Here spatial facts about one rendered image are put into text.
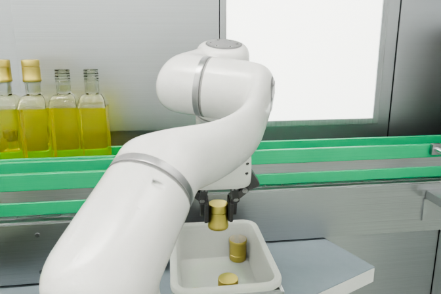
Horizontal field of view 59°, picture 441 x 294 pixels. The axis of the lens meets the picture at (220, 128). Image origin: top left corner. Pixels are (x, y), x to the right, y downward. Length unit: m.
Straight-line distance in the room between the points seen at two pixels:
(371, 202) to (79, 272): 0.77
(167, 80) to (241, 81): 0.09
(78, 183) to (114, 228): 0.47
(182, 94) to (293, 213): 0.52
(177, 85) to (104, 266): 0.24
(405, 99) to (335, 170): 0.36
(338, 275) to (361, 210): 0.19
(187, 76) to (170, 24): 0.51
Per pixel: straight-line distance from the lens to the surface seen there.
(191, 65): 0.46
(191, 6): 0.96
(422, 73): 1.21
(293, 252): 0.90
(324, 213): 0.93
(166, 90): 0.46
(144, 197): 0.32
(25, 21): 1.01
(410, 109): 1.20
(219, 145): 0.37
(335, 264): 0.88
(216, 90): 0.44
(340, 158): 0.92
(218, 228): 0.67
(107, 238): 0.30
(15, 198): 0.81
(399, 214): 1.02
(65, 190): 0.78
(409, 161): 1.01
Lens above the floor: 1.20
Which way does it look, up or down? 13 degrees down
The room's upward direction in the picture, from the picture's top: straight up
